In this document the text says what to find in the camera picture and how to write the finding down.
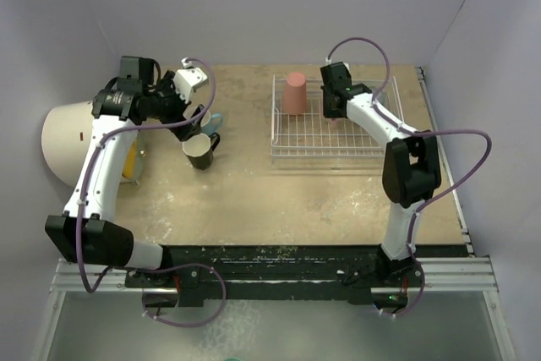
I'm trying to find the white wire dish rack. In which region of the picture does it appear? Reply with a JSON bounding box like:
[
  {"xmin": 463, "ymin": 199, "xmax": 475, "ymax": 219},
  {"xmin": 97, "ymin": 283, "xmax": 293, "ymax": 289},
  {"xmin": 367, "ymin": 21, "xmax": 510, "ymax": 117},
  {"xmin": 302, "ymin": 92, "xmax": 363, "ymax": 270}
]
[{"xmin": 270, "ymin": 76, "xmax": 385, "ymax": 159}]

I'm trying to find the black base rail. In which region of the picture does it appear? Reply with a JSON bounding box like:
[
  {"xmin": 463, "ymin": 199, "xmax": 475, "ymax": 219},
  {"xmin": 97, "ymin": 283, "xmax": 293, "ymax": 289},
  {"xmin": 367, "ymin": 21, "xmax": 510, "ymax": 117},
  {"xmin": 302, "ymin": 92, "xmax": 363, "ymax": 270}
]
[{"xmin": 126, "ymin": 245, "xmax": 418, "ymax": 306}]

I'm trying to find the aluminium frame rail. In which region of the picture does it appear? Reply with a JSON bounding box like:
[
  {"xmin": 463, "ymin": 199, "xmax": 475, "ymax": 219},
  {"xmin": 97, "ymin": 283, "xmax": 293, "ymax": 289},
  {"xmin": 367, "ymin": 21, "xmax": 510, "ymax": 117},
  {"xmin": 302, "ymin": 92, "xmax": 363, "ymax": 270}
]
[{"xmin": 46, "ymin": 65, "xmax": 515, "ymax": 360}]

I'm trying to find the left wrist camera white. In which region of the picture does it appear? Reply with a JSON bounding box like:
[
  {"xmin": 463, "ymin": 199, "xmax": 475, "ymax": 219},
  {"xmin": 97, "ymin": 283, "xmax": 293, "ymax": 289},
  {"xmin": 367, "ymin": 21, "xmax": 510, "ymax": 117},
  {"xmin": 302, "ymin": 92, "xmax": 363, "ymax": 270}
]
[{"xmin": 172, "ymin": 58, "xmax": 208, "ymax": 101}]

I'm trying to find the salmon pink tumbler cup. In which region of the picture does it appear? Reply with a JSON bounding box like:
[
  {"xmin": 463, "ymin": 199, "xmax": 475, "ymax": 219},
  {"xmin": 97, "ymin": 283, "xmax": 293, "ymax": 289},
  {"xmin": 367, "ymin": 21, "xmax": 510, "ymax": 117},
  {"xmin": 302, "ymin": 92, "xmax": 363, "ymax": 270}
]
[{"xmin": 281, "ymin": 72, "xmax": 307, "ymax": 116}]

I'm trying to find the black faceted mug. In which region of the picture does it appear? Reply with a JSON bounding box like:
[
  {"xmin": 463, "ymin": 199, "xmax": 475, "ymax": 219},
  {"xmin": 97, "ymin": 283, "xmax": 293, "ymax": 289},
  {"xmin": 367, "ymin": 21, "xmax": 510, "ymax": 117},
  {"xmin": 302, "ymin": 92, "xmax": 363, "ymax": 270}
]
[{"xmin": 182, "ymin": 133, "xmax": 221, "ymax": 171}]

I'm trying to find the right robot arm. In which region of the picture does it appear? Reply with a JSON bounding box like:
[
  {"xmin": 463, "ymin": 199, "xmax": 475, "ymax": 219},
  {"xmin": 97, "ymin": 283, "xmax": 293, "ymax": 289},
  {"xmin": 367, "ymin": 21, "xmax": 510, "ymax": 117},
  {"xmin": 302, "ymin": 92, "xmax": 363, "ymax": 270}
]
[{"xmin": 320, "ymin": 63, "xmax": 441, "ymax": 286}]

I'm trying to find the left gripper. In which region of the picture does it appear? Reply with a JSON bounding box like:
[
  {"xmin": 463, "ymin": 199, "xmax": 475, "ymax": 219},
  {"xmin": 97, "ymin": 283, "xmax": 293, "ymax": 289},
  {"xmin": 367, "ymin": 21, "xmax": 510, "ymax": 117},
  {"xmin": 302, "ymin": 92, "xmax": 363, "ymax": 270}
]
[{"xmin": 144, "ymin": 72, "xmax": 205, "ymax": 141}]

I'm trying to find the light blue mug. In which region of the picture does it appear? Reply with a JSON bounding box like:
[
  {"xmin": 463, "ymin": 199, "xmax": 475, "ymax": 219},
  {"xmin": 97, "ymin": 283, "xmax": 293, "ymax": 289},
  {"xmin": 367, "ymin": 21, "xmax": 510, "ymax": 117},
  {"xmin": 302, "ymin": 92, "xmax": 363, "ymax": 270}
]
[{"xmin": 199, "ymin": 111, "xmax": 223, "ymax": 135}]

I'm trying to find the cream cylindrical container orange lid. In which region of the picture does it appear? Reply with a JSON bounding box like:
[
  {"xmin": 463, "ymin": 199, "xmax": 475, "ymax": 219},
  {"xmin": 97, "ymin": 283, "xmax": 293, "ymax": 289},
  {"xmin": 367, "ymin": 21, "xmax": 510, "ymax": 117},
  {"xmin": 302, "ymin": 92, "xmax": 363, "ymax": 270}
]
[{"xmin": 41, "ymin": 100, "xmax": 148, "ymax": 188}]

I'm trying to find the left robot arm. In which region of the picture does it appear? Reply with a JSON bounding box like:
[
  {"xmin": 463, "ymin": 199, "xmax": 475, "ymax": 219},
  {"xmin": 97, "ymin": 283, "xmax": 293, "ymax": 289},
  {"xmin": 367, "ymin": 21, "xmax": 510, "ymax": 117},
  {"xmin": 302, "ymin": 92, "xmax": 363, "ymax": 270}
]
[{"xmin": 45, "ymin": 56, "xmax": 208, "ymax": 287}]

